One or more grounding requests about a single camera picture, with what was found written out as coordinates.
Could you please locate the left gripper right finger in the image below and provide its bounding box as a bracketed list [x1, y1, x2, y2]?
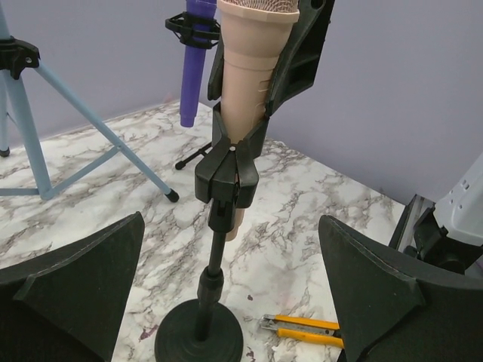
[318, 216, 482, 361]

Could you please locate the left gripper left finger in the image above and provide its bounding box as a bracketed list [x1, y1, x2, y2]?
[1, 213, 145, 361]

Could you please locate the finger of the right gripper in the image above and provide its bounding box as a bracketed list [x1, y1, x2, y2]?
[266, 0, 335, 117]
[207, 47, 224, 101]

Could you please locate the beige microphone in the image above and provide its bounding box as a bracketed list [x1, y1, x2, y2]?
[216, 0, 300, 243]

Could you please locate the black round-base mic stand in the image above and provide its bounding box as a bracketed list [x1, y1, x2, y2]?
[154, 104, 268, 362]

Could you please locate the purple microphone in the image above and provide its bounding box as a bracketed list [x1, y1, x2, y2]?
[180, 1, 220, 127]

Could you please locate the black tripod mic stand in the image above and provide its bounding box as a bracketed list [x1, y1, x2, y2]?
[165, 11, 220, 170]

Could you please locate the yellow utility knife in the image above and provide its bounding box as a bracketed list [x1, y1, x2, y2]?
[260, 314, 344, 349]

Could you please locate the light blue music stand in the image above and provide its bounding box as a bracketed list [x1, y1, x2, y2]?
[0, 0, 180, 204]

